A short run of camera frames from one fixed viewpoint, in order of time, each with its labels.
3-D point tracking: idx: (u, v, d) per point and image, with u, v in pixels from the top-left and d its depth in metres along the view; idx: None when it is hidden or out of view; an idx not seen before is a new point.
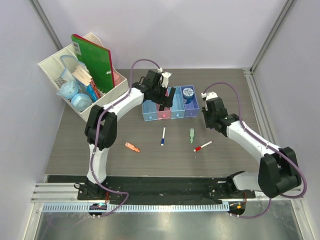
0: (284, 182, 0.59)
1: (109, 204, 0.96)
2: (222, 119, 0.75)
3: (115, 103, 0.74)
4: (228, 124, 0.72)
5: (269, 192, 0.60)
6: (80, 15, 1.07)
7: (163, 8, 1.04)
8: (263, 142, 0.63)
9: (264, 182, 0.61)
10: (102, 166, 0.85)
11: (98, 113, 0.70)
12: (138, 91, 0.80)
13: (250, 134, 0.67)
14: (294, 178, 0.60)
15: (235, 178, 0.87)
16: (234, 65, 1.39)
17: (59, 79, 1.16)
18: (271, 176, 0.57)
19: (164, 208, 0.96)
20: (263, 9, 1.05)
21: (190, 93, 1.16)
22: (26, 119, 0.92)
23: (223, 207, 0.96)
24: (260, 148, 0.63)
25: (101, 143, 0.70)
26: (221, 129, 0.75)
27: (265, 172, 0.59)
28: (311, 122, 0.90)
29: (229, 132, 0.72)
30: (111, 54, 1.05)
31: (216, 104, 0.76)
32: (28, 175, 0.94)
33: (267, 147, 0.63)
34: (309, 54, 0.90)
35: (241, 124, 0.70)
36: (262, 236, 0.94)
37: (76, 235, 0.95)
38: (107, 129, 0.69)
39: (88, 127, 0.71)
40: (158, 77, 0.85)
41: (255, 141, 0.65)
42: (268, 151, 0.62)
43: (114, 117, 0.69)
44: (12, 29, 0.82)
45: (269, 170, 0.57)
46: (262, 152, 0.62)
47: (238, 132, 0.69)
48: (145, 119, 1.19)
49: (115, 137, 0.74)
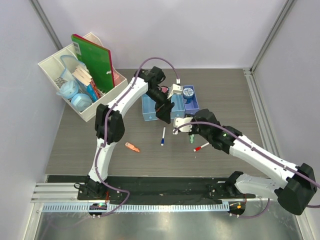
0: (307, 199, 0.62)
1: (109, 204, 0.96)
2: (221, 137, 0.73)
3: (119, 100, 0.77)
4: (231, 144, 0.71)
5: (294, 210, 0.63)
6: (80, 15, 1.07)
7: (163, 8, 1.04)
8: (281, 164, 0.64)
9: (288, 203, 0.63)
10: (106, 163, 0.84)
11: (104, 112, 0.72)
12: (142, 80, 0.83)
13: (263, 155, 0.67)
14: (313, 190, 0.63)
15: (238, 184, 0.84)
16: (234, 65, 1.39)
17: (59, 79, 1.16)
18: (297, 199, 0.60)
19: (164, 208, 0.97)
20: (263, 9, 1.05)
21: (190, 93, 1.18)
22: (26, 119, 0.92)
23: (223, 207, 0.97)
24: (278, 171, 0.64)
25: (111, 139, 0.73)
26: (221, 146, 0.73)
27: (290, 197, 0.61)
28: (311, 122, 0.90)
29: (234, 151, 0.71)
30: (111, 53, 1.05)
31: (209, 120, 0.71)
32: (28, 175, 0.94)
33: (285, 168, 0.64)
34: (309, 54, 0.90)
35: (246, 143, 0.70)
36: (263, 237, 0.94)
37: (75, 235, 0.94)
38: (113, 127, 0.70)
39: (97, 123, 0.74)
40: (161, 74, 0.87)
41: (270, 163, 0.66)
42: (288, 173, 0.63)
43: (119, 116, 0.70)
44: (11, 28, 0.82)
45: (296, 195, 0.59)
46: (283, 176, 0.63)
47: (246, 152, 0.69)
48: (145, 119, 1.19)
49: (124, 130, 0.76)
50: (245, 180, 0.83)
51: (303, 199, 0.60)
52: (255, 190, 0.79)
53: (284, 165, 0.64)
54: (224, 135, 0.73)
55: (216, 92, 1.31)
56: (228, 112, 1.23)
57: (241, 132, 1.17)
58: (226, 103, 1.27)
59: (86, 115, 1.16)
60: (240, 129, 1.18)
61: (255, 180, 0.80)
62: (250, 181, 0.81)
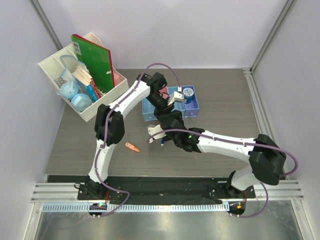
0: (278, 166, 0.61)
1: (109, 204, 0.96)
2: (188, 139, 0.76)
3: (120, 101, 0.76)
4: (197, 143, 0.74)
5: (273, 182, 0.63)
6: (80, 15, 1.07)
7: (163, 8, 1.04)
8: (240, 142, 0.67)
9: (264, 176, 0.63)
10: (106, 164, 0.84)
11: (105, 112, 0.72)
12: (145, 84, 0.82)
13: (224, 141, 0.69)
14: (281, 156, 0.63)
15: (234, 184, 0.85)
16: (234, 65, 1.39)
17: (59, 79, 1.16)
18: (266, 168, 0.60)
19: (164, 208, 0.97)
20: (263, 9, 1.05)
21: (190, 93, 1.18)
22: (26, 119, 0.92)
23: (222, 207, 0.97)
24: (241, 149, 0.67)
25: (110, 140, 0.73)
26: (192, 148, 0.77)
27: (260, 169, 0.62)
28: (311, 122, 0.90)
29: (202, 148, 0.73)
30: (111, 54, 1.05)
31: (174, 126, 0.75)
32: (28, 175, 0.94)
33: (245, 144, 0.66)
34: (309, 54, 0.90)
35: (208, 135, 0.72)
36: (262, 236, 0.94)
37: (76, 235, 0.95)
38: (114, 128, 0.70)
39: (97, 124, 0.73)
40: (163, 79, 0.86)
41: (232, 144, 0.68)
42: (248, 148, 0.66)
43: (120, 117, 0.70)
44: (12, 29, 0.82)
45: (260, 165, 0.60)
46: (245, 151, 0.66)
47: (211, 144, 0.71)
48: (145, 119, 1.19)
49: (124, 132, 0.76)
50: (235, 177, 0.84)
51: (272, 167, 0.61)
52: (248, 182, 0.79)
53: (243, 141, 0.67)
54: (190, 137, 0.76)
55: (216, 92, 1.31)
56: (227, 112, 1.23)
57: (242, 132, 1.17)
58: (226, 102, 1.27)
59: (86, 114, 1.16)
60: (241, 129, 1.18)
61: (240, 172, 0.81)
62: (238, 174, 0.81)
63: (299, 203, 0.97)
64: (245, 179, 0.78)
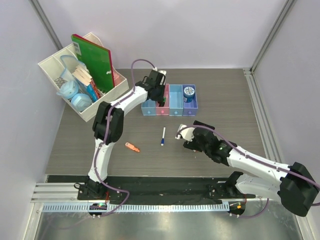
0: (309, 198, 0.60)
1: (109, 204, 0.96)
2: (218, 150, 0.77)
3: (121, 100, 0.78)
4: (227, 155, 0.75)
5: (300, 211, 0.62)
6: (80, 15, 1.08)
7: (163, 8, 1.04)
8: (273, 166, 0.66)
9: (291, 203, 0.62)
10: (105, 163, 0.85)
11: (106, 109, 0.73)
12: (143, 89, 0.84)
13: (258, 161, 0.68)
14: (315, 188, 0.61)
15: (239, 186, 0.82)
16: (234, 65, 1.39)
17: (58, 79, 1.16)
18: (296, 198, 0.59)
19: (164, 208, 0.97)
20: (263, 9, 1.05)
21: (191, 92, 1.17)
22: (26, 119, 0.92)
23: (223, 207, 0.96)
24: (272, 173, 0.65)
25: (109, 138, 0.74)
26: (221, 160, 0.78)
27: (289, 196, 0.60)
28: (311, 121, 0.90)
29: (232, 161, 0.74)
30: (111, 54, 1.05)
31: (207, 136, 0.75)
32: (28, 175, 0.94)
33: (277, 169, 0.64)
34: (309, 54, 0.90)
35: (240, 151, 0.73)
36: (263, 237, 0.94)
37: (76, 235, 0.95)
38: (114, 124, 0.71)
39: (96, 121, 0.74)
40: (160, 76, 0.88)
41: (263, 167, 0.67)
42: (281, 174, 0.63)
43: (121, 112, 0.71)
44: (12, 29, 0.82)
45: (291, 193, 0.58)
46: (277, 177, 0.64)
47: (241, 160, 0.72)
48: (143, 114, 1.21)
49: (122, 131, 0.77)
50: (246, 181, 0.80)
51: (303, 198, 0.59)
52: (257, 192, 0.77)
53: (276, 166, 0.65)
54: (221, 148, 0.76)
55: (215, 92, 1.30)
56: (227, 112, 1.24)
57: (241, 132, 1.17)
58: (226, 102, 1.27)
59: (86, 115, 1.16)
60: (241, 129, 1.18)
61: (256, 181, 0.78)
62: (252, 182, 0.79)
63: None
64: (258, 191, 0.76)
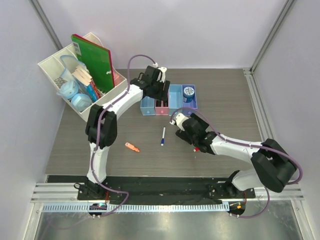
0: (283, 172, 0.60)
1: (109, 204, 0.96)
2: (203, 140, 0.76)
3: (114, 102, 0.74)
4: (211, 143, 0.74)
5: (276, 188, 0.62)
6: (80, 15, 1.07)
7: (163, 8, 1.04)
8: (246, 143, 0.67)
9: (266, 180, 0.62)
10: (102, 164, 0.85)
11: (97, 113, 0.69)
12: (138, 87, 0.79)
13: (233, 142, 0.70)
14: (289, 163, 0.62)
15: (234, 182, 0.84)
16: (234, 65, 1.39)
17: (58, 79, 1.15)
18: (269, 172, 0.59)
19: (164, 208, 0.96)
20: (263, 9, 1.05)
21: (191, 92, 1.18)
22: (26, 119, 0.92)
23: (222, 207, 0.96)
24: (246, 150, 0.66)
25: (102, 141, 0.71)
26: (206, 149, 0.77)
27: (262, 171, 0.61)
28: (311, 121, 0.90)
29: (215, 149, 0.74)
30: (111, 54, 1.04)
31: (194, 127, 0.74)
32: (28, 175, 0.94)
33: (251, 146, 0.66)
34: (309, 54, 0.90)
35: (221, 136, 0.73)
36: (262, 237, 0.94)
37: (76, 235, 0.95)
38: (107, 129, 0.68)
39: (89, 125, 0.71)
40: (157, 73, 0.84)
41: (239, 146, 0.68)
42: (253, 150, 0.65)
43: (113, 117, 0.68)
44: (12, 29, 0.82)
45: (263, 167, 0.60)
46: (250, 152, 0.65)
47: (221, 145, 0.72)
48: (143, 114, 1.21)
49: (116, 133, 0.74)
50: (238, 175, 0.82)
51: (276, 172, 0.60)
52: (249, 184, 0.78)
53: (249, 143, 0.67)
54: (206, 138, 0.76)
55: (215, 92, 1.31)
56: (227, 111, 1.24)
57: (241, 132, 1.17)
58: (226, 102, 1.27)
59: (86, 115, 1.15)
60: (240, 129, 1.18)
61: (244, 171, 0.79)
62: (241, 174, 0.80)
63: (299, 203, 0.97)
64: (248, 182, 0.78)
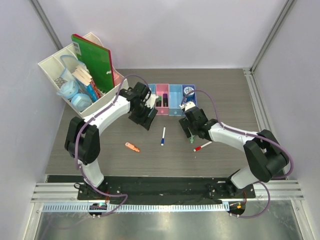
0: (273, 163, 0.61)
1: (109, 204, 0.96)
2: (203, 126, 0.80)
3: (97, 114, 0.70)
4: (209, 128, 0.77)
5: (264, 178, 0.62)
6: (80, 15, 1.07)
7: (163, 8, 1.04)
8: (242, 132, 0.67)
9: (256, 168, 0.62)
10: (94, 174, 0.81)
11: (78, 126, 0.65)
12: (124, 99, 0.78)
13: (231, 130, 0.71)
14: (280, 155, 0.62)
15: (233, 179, 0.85)
16: (234, 65, 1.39)
17: (59, 79, 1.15)
18: (259, 161, 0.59)
19: (164, 208, 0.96)
20: (263, 9, 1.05)
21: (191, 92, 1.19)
22: (26, 119, 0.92)
23: (222, 207, 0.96)
24: (240, 138, 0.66)
25: (83, 159, 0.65)
26: (205, 135, 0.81)
27: (252, 160, 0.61)
28: (311, 122, 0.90)
29: (213, 135, 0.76)
30: (111, 54, 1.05)
31: (195, 113, 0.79)
32: (28, 175, 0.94)
33: (246, 135, 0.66)
34: (309, 54, 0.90)
35: (220, 124, 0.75)
36: (262, 237, 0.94)
37: (76, 235, 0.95)
38: (87, 144, 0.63)
39: (69, 139, 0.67)
40: (146, 90, 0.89)
41: (235, 134, 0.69)
42: (248, 138, 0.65)
43: (95, 130, 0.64)
44: (12, 29, 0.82)
45: (254, 155, 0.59)
46: (244, 141, 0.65)
47: (218, 131, 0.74)
48: None
49: (98, 150, 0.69)
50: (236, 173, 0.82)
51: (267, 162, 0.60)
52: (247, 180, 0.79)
53: (245, 132, 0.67)
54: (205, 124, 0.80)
55: (215, 93, 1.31)
56: (227, 111, 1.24)
57: None
58: (226, 102, 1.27)
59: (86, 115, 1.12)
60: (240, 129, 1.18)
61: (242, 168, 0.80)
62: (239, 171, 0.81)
63: (299, 202, 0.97)
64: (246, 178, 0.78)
